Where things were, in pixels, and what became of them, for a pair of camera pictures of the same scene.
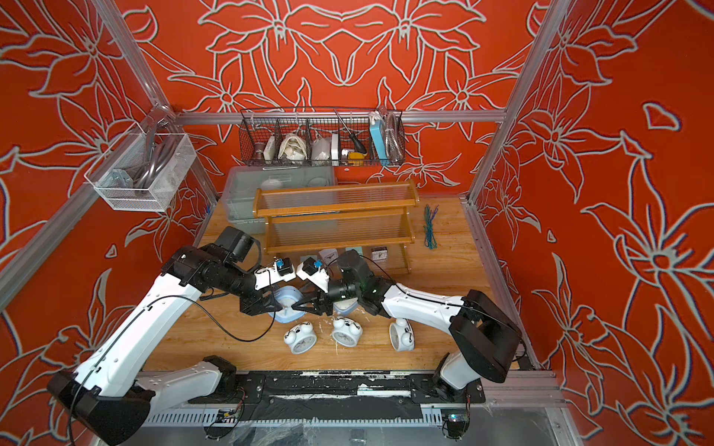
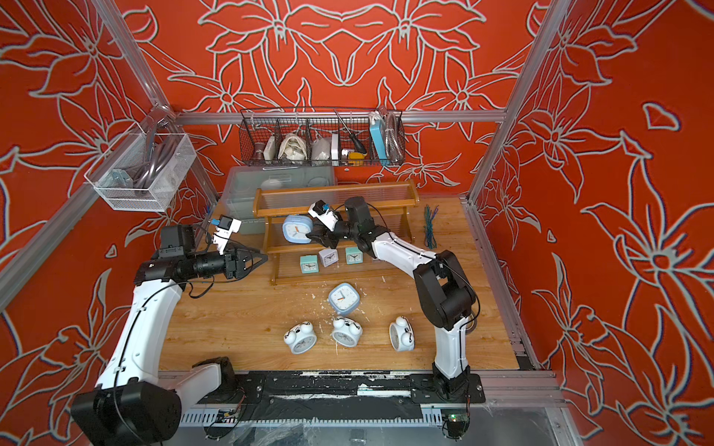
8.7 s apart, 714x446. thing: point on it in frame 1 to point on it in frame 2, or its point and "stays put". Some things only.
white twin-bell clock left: (301, 338) stays put
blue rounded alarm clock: (344, 308) stays put
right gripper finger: (306, 306) to (315, 236)
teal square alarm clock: (358, 249) stays put
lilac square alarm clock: (329, 255) stays put
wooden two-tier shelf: (337, 217) stays put
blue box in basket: (378, 141) stays put
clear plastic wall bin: (143, 171) stays put
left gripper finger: (271, 308) to (247, 270)
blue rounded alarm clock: (287, 296) to (296, 228)
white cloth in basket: (293, 147) stays put
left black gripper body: (256, 300) to (231, 270)
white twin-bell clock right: (403, 336) stays put
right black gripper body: (338, 293) to (342, 233)
